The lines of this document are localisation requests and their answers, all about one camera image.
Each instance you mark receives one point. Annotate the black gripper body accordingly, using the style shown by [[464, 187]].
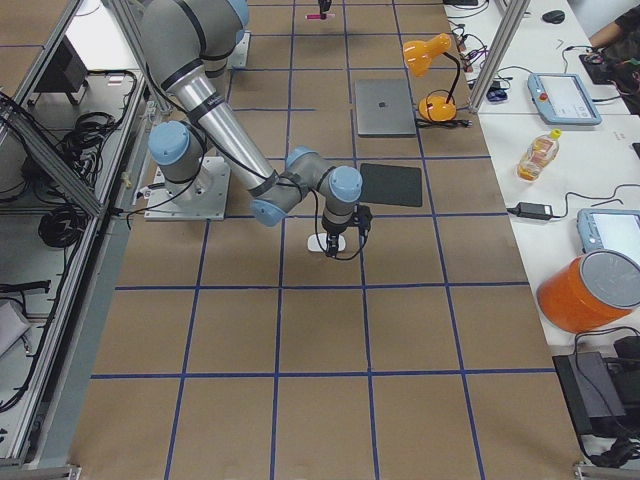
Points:
[[333, 236]]

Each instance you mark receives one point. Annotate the white computer mouse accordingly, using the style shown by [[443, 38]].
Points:
[[320, 243]]

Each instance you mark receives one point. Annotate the second robot base arm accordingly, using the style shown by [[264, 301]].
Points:
[[193, 186]]

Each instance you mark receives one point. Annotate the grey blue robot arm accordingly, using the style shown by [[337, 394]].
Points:
[[185, 45]]

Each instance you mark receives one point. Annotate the black mousepad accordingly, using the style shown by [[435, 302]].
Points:
[[391, 185]]

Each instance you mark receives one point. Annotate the silver laptop notebook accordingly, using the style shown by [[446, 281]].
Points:
[[384, 108]]

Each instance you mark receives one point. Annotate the pink pen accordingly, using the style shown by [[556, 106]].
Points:
[[319, 16]]

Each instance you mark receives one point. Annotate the black computer mouse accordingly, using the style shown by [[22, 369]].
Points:
[[554, 17]]

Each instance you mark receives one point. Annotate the black power adapter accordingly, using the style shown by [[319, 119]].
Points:
[[534, 211]]

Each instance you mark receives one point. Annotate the orange juice bottle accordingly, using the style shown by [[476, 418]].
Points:
[[540, 153]]

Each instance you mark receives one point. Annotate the blue teach pendant upper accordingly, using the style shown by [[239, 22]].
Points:
[[562, 99]]

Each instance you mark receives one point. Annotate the blue teach pendant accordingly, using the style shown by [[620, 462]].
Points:
[[609, 229], [562, 99]]

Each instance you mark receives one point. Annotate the orange bucket grey lid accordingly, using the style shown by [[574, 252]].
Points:
[[594, 290]]

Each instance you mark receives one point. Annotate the blue teach pendant lower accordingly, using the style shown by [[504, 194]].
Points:
[[609, 229]]

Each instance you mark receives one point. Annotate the black box device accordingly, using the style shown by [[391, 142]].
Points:
[[594, 405]]

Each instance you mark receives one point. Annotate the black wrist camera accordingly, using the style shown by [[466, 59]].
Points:
[[363, 218]]

